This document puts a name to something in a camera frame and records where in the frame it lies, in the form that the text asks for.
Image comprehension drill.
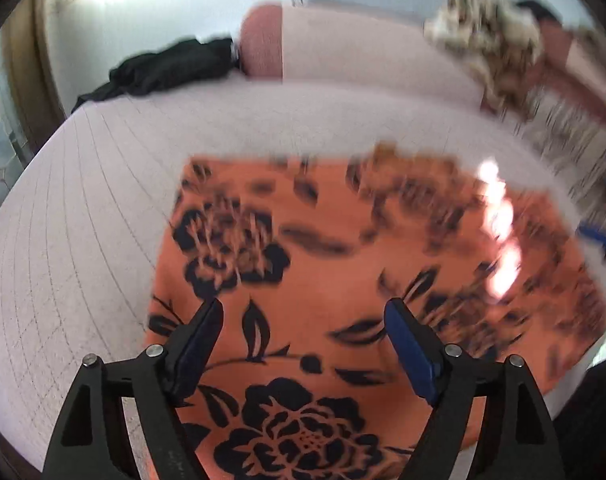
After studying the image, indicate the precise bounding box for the striped floral quilt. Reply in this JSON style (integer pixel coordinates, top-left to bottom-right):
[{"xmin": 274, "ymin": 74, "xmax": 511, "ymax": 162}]
[{"xmin": 513, "ymin": 89, "xmax": 606, "ymax": 233}]

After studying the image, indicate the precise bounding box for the brown cream floral blanket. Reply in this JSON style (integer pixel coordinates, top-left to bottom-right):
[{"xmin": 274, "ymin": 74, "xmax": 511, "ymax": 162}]
[{"xmin": 423, "ymin": 0, "xmax": 544, "ymax": 116}]

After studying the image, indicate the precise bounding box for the black cloth on headboard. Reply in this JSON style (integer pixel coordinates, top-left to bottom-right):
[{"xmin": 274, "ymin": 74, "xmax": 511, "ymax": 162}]
[{"xmin": 516, "ymin": 0, "xmax": 561, "ymax": 24}]

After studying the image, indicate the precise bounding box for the pink quilted bolster roll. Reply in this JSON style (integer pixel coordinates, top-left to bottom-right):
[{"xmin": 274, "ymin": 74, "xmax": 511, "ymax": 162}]
[{"xmin": 238, "ymin": 3, "xmax": 483, "ymax": 110}]

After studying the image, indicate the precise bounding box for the pink quilted bed cover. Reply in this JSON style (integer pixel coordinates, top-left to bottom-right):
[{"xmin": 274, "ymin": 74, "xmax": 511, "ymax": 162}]
[{"xmin": 0, "ymin": 79, "xmax": 606, "ymax": 479}]

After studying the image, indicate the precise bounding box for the stained glass wooden door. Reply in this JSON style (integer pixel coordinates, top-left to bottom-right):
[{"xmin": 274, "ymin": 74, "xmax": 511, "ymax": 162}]
[{"xmin": 0, "ymin": 0, "xmax": 65, "ymax": 207}]

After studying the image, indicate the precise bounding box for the black crumpled garment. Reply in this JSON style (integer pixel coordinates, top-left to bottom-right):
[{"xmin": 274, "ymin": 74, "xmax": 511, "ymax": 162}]
[{"xmin": 72, "ymin": 37, "xmax": 238, "ymax": 112}]

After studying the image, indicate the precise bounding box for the orange black floral garment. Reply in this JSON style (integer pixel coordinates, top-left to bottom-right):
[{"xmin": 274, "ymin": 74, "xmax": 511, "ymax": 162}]
[{"xmin": 148, "ymin": 150, "xmax": 606, "ymax": 479}]

